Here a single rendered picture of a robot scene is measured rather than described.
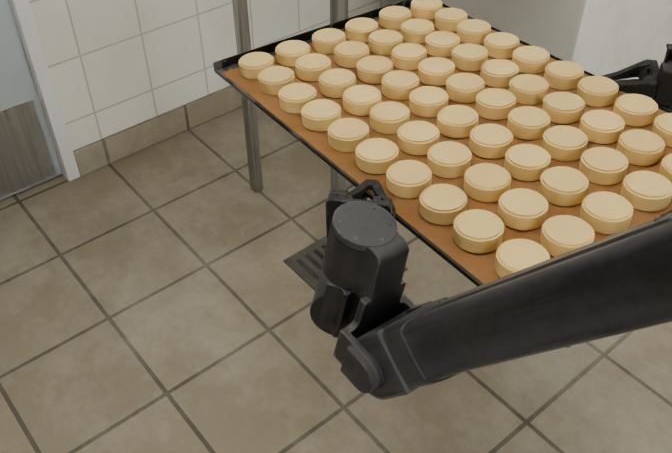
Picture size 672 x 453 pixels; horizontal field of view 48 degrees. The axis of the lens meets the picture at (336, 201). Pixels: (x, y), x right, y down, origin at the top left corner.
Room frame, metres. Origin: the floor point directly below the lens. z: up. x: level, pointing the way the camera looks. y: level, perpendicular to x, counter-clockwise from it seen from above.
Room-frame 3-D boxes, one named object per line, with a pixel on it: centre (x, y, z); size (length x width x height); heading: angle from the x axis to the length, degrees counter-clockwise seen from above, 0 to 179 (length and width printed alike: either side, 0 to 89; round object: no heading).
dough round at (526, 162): (0.66, -0.21, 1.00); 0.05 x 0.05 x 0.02
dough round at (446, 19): (1.04, -0.18, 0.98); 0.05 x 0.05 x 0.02
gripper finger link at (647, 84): (0.84, -0.39, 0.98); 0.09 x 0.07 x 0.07; 79
